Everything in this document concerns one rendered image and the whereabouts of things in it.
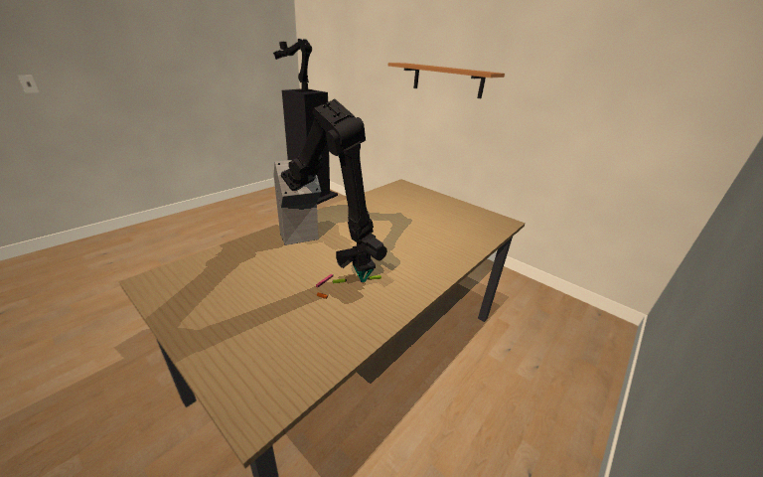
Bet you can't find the pink rod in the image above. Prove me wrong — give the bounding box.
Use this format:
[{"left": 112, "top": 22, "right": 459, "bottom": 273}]
[{"left": 316, "top": 274, "right": 333, "bottom": 287}]

